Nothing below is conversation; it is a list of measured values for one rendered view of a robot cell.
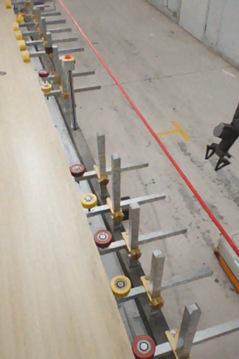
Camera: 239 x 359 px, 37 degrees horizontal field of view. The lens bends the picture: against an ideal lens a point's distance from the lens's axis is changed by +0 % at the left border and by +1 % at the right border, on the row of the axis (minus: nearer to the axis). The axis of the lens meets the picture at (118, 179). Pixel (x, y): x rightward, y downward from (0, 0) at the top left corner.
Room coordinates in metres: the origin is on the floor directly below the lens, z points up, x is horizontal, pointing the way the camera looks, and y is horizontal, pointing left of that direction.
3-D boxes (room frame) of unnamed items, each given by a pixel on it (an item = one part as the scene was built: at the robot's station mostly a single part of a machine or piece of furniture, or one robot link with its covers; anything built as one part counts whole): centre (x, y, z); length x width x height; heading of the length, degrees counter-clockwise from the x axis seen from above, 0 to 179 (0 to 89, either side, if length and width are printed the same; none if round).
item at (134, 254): (1.05, -0.06, 0.81); 0.14 x 0.06 x 0.05; 18
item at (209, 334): (0.61, -0.27, 0.82); 0.43 x 0.03 x 0.04; 108
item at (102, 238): (1.02, 0.07, 0.85); 0.08 x 0.08 x 0.11
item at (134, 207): (1.03, -0.07, 0.87); 0.04 x 0.04 x 0.48; 18
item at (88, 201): (1.26, 0.15, 0.85); 0.08 x 0.08 x 0.11
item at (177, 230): (1.09, -0.12, 0.81); 0.43 x 0.03 x 0.04; 108
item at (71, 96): (2.20, 0.32, 0.93); 0.05 x 0.05 x 0.45; 18
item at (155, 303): (0.81, -0.14, 0.81); 0.14 x 0.06 x 0.05; 18
